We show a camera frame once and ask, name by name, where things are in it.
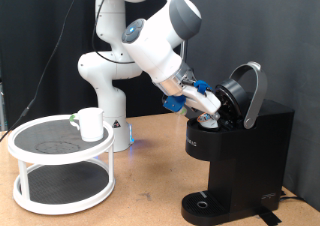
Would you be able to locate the dark gray backdrop panel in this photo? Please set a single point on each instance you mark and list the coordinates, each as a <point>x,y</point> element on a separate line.
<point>260,26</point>

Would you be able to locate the wrist camera on blue mount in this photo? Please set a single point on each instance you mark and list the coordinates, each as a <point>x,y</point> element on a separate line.
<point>173,102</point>

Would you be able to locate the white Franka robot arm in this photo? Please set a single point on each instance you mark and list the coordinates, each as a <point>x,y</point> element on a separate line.
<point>156,52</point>

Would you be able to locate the black tape strip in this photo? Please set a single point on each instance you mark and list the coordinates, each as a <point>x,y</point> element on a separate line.
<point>270,217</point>

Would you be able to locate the black curtain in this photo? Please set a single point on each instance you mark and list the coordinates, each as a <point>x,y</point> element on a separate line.
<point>50,26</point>

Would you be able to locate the white mug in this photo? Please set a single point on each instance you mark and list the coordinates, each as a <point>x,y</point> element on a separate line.
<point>91,126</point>

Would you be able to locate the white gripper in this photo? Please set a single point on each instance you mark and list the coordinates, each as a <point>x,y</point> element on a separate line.
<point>203,101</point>

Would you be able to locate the white two-tier turntable shelf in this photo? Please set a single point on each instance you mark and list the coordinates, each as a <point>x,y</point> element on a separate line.
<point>63,182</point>

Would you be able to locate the gray vertical frame post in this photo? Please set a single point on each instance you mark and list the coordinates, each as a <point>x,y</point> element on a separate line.
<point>2,112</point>

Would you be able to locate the black Keurig coffee machine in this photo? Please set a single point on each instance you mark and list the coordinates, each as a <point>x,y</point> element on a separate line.
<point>246,159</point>

